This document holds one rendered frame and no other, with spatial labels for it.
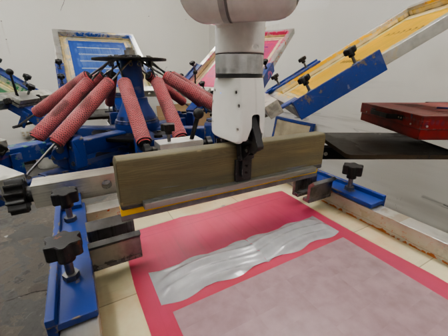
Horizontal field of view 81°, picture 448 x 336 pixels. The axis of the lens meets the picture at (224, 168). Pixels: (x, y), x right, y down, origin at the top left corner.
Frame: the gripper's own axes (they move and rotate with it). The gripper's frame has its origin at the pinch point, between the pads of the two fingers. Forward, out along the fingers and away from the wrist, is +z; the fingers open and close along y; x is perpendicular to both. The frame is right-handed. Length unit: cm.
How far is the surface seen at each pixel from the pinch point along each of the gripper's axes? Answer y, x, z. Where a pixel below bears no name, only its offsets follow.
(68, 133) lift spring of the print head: -60, -27, 2
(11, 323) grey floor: -107, -72, 109
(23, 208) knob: -22.2, -35.7, 9.5
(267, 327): 19.0, -7.1, 14.2
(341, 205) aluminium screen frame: 3.9, 25.8, 12.6
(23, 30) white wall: -413, -66, -69
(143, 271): 1.5, -18.2, 14.2
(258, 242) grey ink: 5.2, 1.6, 13.3
